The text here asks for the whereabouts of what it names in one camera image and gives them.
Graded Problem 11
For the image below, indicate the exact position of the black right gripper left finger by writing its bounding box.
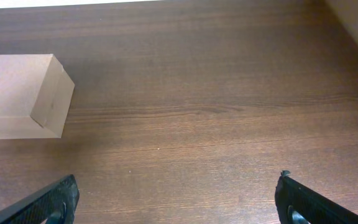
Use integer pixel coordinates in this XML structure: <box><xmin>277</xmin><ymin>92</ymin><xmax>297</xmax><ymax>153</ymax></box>
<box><xmin>0</xmin><ymin>174</ymin><xmax>80</xmax><ymax>224</ymax></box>

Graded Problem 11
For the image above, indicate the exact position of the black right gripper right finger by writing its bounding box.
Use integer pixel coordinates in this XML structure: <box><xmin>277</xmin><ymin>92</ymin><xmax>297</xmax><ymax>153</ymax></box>
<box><xmin>275</xmin><ymin>170</ymin><xmax>358</xmax><ymax>224</ymax></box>

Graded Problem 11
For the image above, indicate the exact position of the open cardboard box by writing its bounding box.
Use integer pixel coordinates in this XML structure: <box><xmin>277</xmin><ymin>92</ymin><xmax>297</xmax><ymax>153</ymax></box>
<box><xmin>0</xmin><ymin>54</ymin><xmax>75</xmax><ymax>139</ymax></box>

